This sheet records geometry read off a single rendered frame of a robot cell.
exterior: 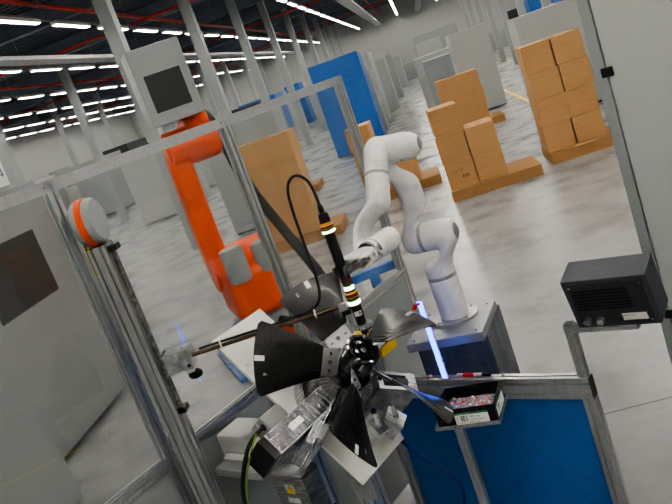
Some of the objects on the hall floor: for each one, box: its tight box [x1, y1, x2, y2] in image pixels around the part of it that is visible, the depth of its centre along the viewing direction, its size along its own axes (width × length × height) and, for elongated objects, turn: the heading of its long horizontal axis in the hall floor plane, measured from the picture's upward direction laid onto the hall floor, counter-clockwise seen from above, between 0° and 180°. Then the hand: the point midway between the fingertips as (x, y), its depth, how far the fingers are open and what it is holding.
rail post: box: [582, 394, 630, 504], centre depth 255 cm, size 4×4×78 cm
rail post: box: [382, 410, 427, 504], centre depth 310 cm, size 4×4×78 cm
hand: (342, 270), depth 238 cm, fingers closed on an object, 4 cm apart
